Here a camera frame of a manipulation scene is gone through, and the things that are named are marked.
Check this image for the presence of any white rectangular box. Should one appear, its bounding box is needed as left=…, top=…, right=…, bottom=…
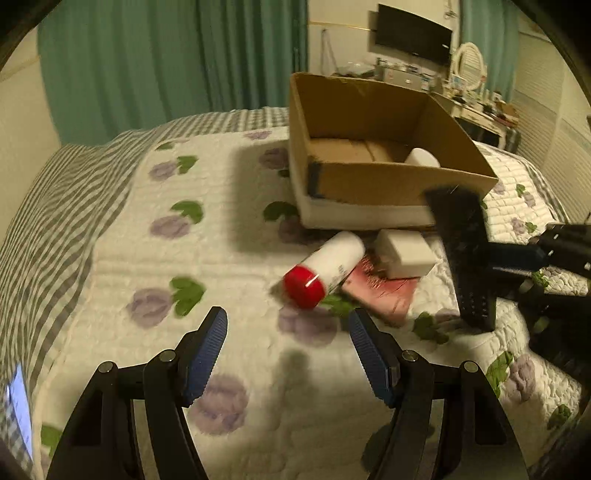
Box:
left=373, top=228, right=443, bottom=280

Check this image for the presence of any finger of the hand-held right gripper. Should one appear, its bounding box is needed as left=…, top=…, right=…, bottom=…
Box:
left=489, top=268, right=550, bottom=305
left=480, top=240, right=561, bottom=273

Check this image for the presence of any cardboard box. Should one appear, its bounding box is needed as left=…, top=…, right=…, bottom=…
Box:
left=288, top=72, right=499, bottom=230

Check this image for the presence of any smartphone with lit screen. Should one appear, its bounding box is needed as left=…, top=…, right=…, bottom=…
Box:
left=6, top=362, right=35, bottom=464

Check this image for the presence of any black remote control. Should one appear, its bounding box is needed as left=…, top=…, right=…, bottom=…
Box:
left=424, top=185, right=498, bottom=333

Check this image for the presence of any white bottle with red cap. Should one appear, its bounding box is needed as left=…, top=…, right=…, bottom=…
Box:
left=283, top=231, right=366, bottom=310

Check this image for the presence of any white object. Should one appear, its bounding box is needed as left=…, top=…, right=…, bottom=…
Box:
left=404, top=148, right=441, bottom=169

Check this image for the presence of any wall television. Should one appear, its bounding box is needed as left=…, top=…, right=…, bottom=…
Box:
left=374, top=4, right=453, bottom=66

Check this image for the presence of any cluttered dresser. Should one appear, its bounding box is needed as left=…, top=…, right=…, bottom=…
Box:
left=330, top=58, right=522, bottom=151

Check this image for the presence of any green curtain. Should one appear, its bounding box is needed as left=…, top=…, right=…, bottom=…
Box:
left=37, top=0, right=309, bottom=146
left=459, top=0, right=522, bottom=100

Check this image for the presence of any pink packet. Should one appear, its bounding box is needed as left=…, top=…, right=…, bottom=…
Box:
left=341, top=255, right=422, bottom=328

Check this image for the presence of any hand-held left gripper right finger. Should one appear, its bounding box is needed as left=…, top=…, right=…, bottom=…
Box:
left=348, top=308, right=529, bottom=480

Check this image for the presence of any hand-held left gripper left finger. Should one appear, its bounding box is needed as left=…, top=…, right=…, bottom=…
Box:
left=46, top=306, right=229, bottom=480

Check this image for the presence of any white oval mirror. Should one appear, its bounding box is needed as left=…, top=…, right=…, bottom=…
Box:
left=451, top=41, right=488, bottom=90

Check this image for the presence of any floral quilted blanket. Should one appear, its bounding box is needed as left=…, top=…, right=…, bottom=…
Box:
left=0, top=106, right=583, bottom=480

